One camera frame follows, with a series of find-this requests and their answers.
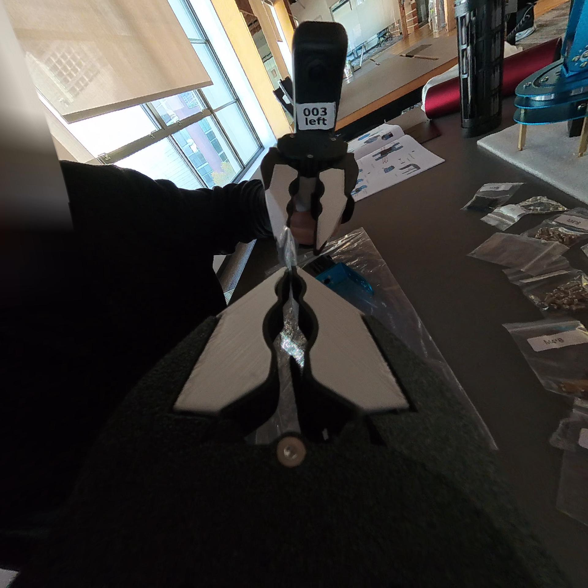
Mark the large clear plastic bag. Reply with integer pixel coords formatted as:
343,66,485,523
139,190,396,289
294,227,499,451

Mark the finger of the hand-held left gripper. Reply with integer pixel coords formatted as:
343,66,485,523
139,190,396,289
314,170,351,256
264,163,300,240

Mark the pile of small screw bags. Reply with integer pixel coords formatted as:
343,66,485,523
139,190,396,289
462,181,588,524

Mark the black cylinder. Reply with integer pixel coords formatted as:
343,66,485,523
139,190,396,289
455,0,506,138

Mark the white foam sheet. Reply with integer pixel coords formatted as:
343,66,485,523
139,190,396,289
478,122,588,205

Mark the white crumpled wrap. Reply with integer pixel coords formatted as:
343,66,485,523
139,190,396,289
420,69,460,115

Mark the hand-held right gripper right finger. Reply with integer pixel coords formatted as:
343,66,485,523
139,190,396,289
292,267,410,413

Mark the blue bracket with black servo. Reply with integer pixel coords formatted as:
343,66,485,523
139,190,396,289
303,255,375,297

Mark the large window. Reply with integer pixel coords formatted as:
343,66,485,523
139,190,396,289
37,0,262,189

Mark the open instruction manual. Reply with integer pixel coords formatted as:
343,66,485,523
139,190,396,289
347,123,445,203

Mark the person's dark clothing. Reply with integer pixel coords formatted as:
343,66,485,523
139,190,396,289
0,161,230,529

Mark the blue robot arm base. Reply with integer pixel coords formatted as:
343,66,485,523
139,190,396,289
514,0,588,152

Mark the black office chair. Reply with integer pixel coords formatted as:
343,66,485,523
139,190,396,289
273,78,296,125

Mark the small clear zip bag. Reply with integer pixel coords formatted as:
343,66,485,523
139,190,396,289
275,225,309,443

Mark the dark brown flat sheet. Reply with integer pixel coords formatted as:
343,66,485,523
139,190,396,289
404,122,442,145

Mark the red metal tube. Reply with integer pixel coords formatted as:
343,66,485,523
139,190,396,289
423,37,563,119

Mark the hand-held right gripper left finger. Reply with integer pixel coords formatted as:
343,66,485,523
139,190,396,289
174,269,291,415

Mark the person's left forearm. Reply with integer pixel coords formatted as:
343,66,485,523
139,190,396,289
60,161,275,246

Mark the beige roller blind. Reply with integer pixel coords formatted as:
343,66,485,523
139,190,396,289
5,0,214,122

